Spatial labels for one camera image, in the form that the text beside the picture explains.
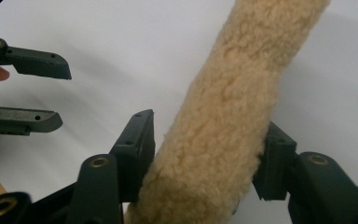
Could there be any tan fleece cover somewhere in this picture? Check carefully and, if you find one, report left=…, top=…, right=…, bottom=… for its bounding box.
left=124, top=0, right=331, bottom=224

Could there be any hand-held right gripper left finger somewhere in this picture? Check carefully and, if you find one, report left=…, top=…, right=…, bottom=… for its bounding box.
left=64, top=108, right=156, bottom=224

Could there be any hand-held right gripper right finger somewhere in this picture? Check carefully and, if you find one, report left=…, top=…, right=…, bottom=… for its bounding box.
left=253, top=121, right=358, bottom=224

